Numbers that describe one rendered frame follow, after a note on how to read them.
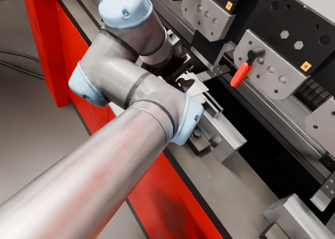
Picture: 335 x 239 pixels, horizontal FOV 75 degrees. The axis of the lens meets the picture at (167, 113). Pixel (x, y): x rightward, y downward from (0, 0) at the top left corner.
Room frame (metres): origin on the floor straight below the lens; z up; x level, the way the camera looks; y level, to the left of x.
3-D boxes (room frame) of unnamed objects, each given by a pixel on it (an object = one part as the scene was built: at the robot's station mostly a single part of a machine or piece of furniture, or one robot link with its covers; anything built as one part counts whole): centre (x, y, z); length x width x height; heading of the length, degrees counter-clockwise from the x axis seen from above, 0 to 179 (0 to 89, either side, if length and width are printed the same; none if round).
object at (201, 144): (0.48, -0.03, 0.89); 0.30 x 0.05 x 0.03; 53
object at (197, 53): (0.55, -0.03, 1.13); 0.10 x 0.02 x 0.10; 53
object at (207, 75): (0.67, -0.13, 1.01); 0.26 x 0.12 x 0.05; 143
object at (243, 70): (0.41, -0.12, 1.20); 0.04 x 0.02 x 0.10; 143
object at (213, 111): (0.53, -0.06, 0.99); 0.20 x 0.03 x 0.03; 53
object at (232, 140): (0.52, -0.08, 0.92); 0.39 x 0.06 x 0.10; 53
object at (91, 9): (0.86, 0.48, 0.89); 0.30 x 0.05 x 0.03; 53
